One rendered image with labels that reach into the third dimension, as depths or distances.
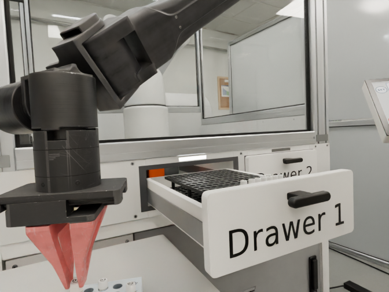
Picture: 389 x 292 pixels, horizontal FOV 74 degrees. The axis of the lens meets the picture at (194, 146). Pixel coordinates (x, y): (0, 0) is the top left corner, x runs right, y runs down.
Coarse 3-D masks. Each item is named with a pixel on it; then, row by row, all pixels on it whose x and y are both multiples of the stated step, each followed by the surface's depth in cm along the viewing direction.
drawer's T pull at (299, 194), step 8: (288, 192) 37; (296, 192) 37; (304, 192) 37; (320, 192) 36; (328, 192) 36; (288, 200) 34; (296, 200) 34; (304, 200) 34; (312, 200) 35; (320, 200) 36; (296, 208) 34
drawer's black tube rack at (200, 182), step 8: (168, 176) 63; (176, 176) 63; (184, 176) 63; (192, 176) 62; (200, 176) 61; (208, 176) 60; (216, 176) 61; (224, 176) 60; (232, 176) 59; (240, 176) 59; (248, 176) 58; (256, 176) 58; (184, 184) 52; (192, 184) 52; (200, 184) 52; (208, 184) 51; (216, 184) 52; (224, 184) 51; (232, 184) 51; (184, 192) 58; (192, 192) 58; (200, 192) 46; (200, 200) 50
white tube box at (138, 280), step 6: (108, 282) 36; (114, 282) 36; (120, 282) 36; (126, 282) 36; (138, 282) 36; (84, 288) 35; (90, 288) 35; (96, 288) 35; (108, 288) 35; (114, 288) 36; (120, 288) 35; (138, 288) 35
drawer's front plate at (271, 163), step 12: (252, 156) 75; (264, 156) 77; (276, 156) 79; (288, 156) 81; (300, 156) 84; (312, 156) 86; (252, 168) 75; (264, 168) 77; (276, 168) 79; (288, 168) 81; (300, 168) 84; (312, 168) 86
